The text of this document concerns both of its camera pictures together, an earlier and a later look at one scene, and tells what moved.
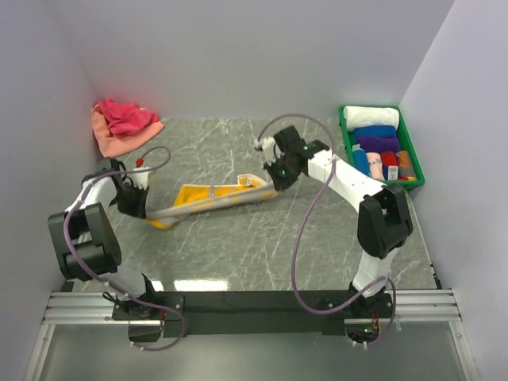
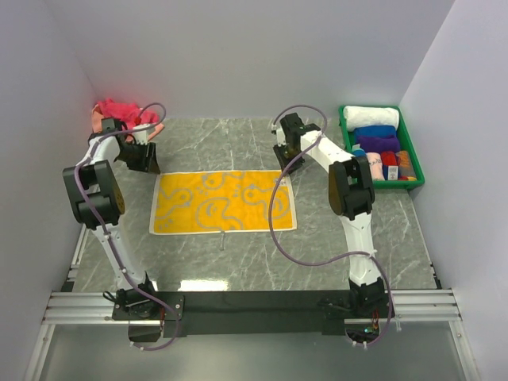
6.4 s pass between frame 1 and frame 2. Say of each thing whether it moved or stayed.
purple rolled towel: stayed
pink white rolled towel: stayed
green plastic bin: stayed
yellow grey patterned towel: moved
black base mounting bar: stayed
